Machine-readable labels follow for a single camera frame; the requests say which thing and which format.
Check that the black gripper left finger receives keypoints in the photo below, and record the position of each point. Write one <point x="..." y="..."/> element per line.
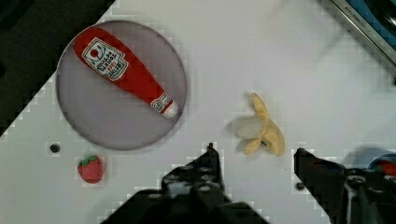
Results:
<point x="189" y="194"/>

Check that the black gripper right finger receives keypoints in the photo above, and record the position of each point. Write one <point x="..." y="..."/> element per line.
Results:
<point x="347" y="195"/>

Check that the peeled toy banana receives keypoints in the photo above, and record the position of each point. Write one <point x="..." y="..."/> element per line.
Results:
<point x="259" y="129"/>

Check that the small red strawberry in bowl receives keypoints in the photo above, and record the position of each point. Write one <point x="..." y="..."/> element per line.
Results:
<point x="387" y="167"/>

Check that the red toy strawberry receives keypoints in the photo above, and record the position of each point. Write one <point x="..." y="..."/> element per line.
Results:
<point x="91" y="169"/>

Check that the red plush ketchup bottle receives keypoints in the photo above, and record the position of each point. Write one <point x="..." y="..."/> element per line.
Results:
<point x="111" y="59"/>

